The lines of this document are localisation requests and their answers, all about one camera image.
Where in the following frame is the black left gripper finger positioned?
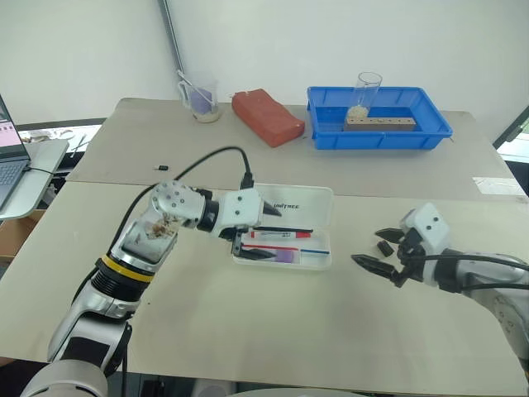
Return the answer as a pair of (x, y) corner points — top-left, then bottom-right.
(241, 246), (276, 262)
(260, 197), (284, 219)

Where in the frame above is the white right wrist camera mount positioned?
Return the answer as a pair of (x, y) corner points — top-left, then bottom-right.
(399, 202), (452, 287)

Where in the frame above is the red marker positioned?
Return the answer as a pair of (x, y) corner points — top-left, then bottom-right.
(250, 230), (313, 241)

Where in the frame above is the clear tape piece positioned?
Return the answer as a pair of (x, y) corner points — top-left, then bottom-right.
(471, 176), (524, 197)

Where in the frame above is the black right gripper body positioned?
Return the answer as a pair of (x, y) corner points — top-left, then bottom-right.
(392, 228), (427, 289)

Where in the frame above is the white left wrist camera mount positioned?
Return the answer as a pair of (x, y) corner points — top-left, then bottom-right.
(208, 184), (265, 240)

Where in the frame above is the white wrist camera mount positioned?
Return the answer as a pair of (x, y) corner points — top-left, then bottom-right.
(208, 184), (265, 240)
(399, 202), (452, 287)

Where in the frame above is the blue plastic bin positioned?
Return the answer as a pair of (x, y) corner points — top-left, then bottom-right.
(306, 85), (455, 151)

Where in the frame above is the red brick block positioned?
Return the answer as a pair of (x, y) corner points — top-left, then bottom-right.
(231, 87), (307, 149)

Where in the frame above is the brown cardboard box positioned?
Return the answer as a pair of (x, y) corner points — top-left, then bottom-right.
(0, 208), (47, 260)

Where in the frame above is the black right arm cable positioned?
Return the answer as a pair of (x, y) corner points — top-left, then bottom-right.
(398, 252), (529, 295)

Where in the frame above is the clear drinking glass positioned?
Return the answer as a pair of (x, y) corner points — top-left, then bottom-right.
(352, 70), (383, 122)

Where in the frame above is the metal pole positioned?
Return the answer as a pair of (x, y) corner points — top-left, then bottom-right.
(156, 0), (186, 80)

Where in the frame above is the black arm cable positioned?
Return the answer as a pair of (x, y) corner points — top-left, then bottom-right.
(119, 146), (256, 237)
(398, 252), (529, 295)

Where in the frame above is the white plastic pencil case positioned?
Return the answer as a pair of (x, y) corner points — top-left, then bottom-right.
(231, 183), (335, 272)

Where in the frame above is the grey laptop stand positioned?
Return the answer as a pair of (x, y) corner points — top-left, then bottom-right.
(0, 139), (70, 221)

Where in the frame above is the purple scoop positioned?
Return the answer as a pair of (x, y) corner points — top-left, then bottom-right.
(190, 86), (214, 116)

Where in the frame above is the clear plastic measuring cup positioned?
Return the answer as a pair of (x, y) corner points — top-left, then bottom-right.
(177, 70), (222, 124)

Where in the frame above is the grey laptop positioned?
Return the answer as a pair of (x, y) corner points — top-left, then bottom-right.
(0, 93), (32, 213)

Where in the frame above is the wooden block with holes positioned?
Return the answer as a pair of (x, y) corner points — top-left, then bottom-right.
(343, 116), (416, 133)

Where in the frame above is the black laptop cable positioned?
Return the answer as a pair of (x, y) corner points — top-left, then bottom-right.
(23, 165), (64, 178)

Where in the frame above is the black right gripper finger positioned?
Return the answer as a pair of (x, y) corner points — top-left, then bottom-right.
(374, 227), (406, 246)
(350, 253), (401, 285)

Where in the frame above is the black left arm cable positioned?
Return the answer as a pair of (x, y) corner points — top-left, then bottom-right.
(119, 146), (256, 237)

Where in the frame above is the purple capped marker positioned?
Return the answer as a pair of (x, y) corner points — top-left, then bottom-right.
(241, 244), (301, 265)

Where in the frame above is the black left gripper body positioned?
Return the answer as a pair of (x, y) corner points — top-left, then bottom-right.
(218, 224), (253, 256)

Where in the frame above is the thin black pen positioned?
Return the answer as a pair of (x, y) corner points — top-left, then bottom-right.
(252, 225), (314, 233)

